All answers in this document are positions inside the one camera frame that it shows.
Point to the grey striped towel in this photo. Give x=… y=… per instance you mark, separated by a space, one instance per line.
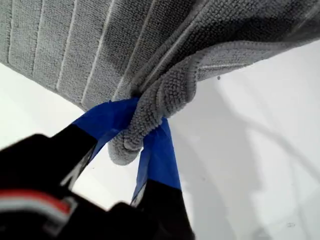
x=75 y=50

